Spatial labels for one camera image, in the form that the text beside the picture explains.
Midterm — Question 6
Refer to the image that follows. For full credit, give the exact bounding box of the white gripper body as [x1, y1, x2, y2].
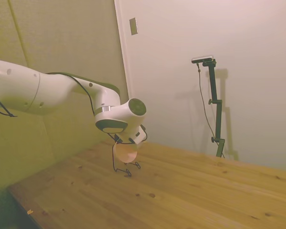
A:
[129, 125, 148, 145]

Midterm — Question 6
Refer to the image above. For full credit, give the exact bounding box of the pink bowl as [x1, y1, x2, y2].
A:
[114, 142, 138, 164]

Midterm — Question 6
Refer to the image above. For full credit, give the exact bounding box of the black wire rack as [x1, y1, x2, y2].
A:
[111, 142, 142, 178]

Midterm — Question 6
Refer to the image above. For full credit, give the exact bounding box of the dark green camera stand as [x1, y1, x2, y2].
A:
[202, 59, 226, 158]

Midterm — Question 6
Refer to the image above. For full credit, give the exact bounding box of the white door frame trim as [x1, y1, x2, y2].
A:
[113, 0, 135, 102]

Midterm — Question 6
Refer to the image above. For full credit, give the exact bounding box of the grey exterior camera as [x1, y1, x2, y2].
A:
[191, 55, 215, 64]

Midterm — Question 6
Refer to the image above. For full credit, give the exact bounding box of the grey wall plate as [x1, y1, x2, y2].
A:
[129, 17, 139, 36]

